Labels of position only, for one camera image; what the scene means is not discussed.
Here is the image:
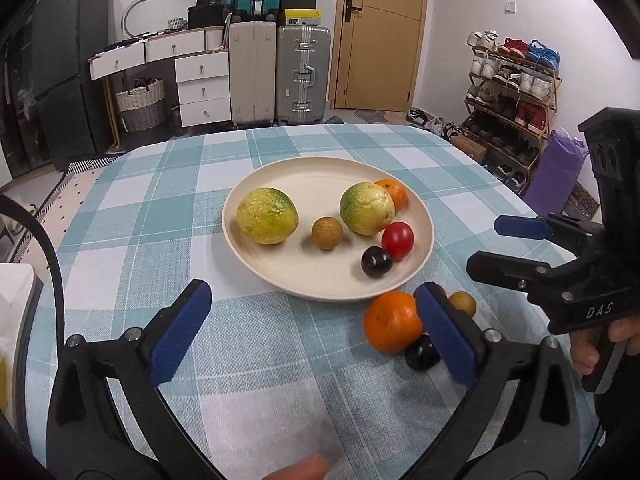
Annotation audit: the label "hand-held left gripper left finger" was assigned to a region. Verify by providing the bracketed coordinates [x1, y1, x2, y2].
[46, 279, 226, 480]

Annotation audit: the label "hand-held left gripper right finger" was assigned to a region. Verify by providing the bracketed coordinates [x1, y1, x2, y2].
[414, 281, 593, 480]

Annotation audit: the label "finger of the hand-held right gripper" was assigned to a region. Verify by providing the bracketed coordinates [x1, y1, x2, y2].
[494, 214, 604, 259]
[466, 251, 584, 312]

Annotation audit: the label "dark purple plum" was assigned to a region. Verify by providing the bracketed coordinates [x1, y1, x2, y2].
[361, 246, 394, 278]
[404, 334, 442, 372]

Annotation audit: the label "brown longan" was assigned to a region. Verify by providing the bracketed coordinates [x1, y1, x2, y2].
[447, 291, 477, 319]
[311, 216, 344, 250]

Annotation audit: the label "large orange tangerine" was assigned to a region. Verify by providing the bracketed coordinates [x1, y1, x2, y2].
[363, 291, 425, 354]

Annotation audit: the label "small orange tangerine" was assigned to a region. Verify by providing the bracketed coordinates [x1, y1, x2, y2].
[374, 178, 408, 212]

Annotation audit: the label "cream round plate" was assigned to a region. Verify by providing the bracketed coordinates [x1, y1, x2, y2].
[221, 157, 435, 302]

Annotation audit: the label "green yellow passion fruit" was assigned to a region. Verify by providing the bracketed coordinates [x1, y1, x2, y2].
[339, 182, 396, 236]
[236, 187, 301, 245]

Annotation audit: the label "person's right hand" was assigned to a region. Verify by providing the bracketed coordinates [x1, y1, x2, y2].
[570, 316, 640, 377]

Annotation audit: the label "person's left hand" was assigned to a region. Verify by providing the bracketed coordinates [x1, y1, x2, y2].
[260, 453, 329, 480]

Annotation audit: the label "patterned box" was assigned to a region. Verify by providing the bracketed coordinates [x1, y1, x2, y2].
[567, 182, 600, 219]

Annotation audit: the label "purple bag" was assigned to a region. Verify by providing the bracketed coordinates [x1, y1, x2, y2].
[525, 129, 590, 216]

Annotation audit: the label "brown cardboard box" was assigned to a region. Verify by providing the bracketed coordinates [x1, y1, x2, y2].
[450, 135, 489, 161]

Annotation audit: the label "wooden shoe rack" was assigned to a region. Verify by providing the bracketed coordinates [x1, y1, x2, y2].
[462, 30, 562, 197]

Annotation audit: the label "pile of floor shoes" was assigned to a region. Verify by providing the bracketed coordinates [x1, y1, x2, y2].
[405, 107, 462, 136]

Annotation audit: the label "rows of shoes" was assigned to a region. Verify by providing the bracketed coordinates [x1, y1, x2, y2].
[465, 30, 561, 193]

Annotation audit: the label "dotted rug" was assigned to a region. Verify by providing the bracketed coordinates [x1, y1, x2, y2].
[35, 155, 122, 242]

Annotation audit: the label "yellow object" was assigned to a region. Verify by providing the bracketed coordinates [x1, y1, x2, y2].
[0, 355, 12, 411]

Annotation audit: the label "grey floor mat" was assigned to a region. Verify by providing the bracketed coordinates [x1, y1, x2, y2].
[324, 109, 388, 126]

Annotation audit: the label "wicker basket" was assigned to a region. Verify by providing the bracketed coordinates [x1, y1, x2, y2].
[116, 77, 167, 133]

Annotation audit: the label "wooden door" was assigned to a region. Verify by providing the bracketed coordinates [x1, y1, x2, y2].
[327, 0, 430, 111]

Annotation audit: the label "white drawer cabinet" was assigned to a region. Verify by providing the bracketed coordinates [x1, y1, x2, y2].
[175, 50, 232, 129]

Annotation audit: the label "silver suitcase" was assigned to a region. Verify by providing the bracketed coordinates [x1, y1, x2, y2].
[276, 25, 332, 126]

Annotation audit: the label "beige suitcase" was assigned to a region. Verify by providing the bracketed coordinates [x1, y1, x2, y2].
[228, 20, 277, 126]

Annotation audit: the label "dark glass cabinet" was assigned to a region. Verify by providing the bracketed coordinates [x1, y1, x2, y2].
[0, 0, 46, 178]

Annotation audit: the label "white vanity desk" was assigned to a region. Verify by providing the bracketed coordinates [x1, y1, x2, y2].
[89, 27, 231, 81]

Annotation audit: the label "dark grey refrigerator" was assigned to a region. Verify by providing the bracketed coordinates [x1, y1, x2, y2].
[30, 0, 116, 161]

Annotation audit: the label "yellow shoe box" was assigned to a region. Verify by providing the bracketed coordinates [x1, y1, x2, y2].
[278, 8, 321, 27]

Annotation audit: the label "black storage box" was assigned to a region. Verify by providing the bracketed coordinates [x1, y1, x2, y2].
[187, 5, 232, 30]

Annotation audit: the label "black cable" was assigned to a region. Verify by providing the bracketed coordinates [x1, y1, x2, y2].
[0, 194, 67, 352]

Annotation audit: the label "oval grey frame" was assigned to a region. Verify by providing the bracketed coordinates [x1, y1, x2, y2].
[122, 0, 200, 44]

